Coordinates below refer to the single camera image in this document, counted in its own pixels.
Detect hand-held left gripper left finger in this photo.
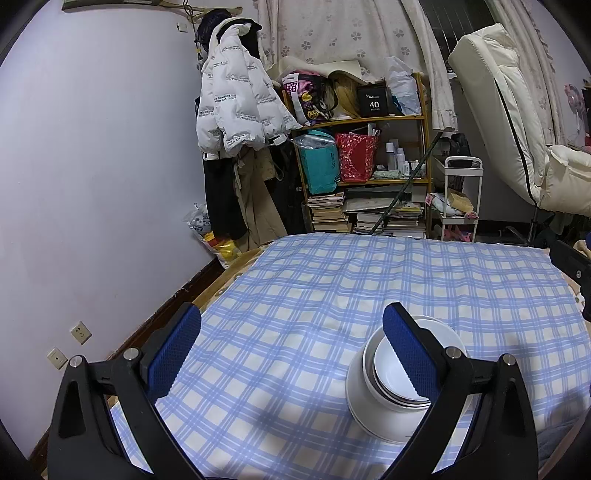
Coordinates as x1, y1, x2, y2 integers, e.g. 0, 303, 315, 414
47, 302, 206, 480

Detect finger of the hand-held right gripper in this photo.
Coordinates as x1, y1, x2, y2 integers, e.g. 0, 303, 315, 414
549, 240, 591, 321

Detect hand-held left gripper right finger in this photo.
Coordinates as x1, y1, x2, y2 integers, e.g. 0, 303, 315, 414
381, 302, 540, 480

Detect large plain white bowl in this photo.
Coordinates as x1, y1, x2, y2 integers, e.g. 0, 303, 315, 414
361, 327, 446, 411

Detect white cherry print plate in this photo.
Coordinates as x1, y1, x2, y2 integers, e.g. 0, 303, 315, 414
345, 316, 467, 445

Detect blue checked tablecloth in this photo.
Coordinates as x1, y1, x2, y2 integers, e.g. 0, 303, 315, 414
108, 233, 589, 480

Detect plastic bag with yellow packets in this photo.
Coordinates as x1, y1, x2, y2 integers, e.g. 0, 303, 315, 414
185, 203, 241, 268

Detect pile of magazines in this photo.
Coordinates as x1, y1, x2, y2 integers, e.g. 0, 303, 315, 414
353, 198, 426, 238

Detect white trolley cart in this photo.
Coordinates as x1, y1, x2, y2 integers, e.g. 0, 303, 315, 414
427, 156, 484, 243

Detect black pants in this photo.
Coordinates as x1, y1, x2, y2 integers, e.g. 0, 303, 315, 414
203, 152, 247, 241

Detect stack of old books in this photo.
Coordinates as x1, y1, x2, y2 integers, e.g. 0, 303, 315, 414
307, 191, 349, 233

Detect pink fan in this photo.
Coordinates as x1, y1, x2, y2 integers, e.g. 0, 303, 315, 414
564, 82, 591, 136

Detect black backpack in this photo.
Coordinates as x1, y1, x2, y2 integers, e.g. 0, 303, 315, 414
436, 134, 472, 160

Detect beige coat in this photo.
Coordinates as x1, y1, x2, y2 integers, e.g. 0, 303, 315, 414
233, 148, 287, 247

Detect dark rod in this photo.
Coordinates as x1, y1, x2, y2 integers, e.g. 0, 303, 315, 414
369, 134, 444, 234

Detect white recliner chair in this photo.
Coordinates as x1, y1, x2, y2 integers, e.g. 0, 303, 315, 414
448, 23, 591, 217

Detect black hanging garment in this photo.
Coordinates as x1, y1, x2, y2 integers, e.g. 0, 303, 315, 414
270, 138, 305, 234

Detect red patterned bag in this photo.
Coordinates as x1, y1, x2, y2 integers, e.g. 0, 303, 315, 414
335, 132, 380, 183

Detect teal bag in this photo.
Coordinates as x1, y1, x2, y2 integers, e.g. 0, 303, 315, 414
298, 131, 340, 195

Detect wooden shelf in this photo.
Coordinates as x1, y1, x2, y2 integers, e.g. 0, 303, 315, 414
281, 71, 432, 238

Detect clear plastic bag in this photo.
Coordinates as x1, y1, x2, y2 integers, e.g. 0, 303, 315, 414
385, 56, 423, 116

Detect black box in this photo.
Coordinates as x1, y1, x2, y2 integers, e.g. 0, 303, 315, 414
356, 85, 391, 116

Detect white puffer jacket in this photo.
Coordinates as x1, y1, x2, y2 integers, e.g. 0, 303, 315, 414
196, 18, 303, 155

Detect tan bag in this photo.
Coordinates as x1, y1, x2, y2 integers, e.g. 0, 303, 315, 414
330, 71, 365, 118

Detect pink printed bag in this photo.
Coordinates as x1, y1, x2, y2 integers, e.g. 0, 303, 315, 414
283, 70, 333, 125

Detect cream cushion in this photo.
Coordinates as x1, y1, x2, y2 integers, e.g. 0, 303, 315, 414
277, 58, 361, 81

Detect white floral curtain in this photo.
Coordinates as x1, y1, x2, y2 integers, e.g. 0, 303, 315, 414
252, 0, 458, 132

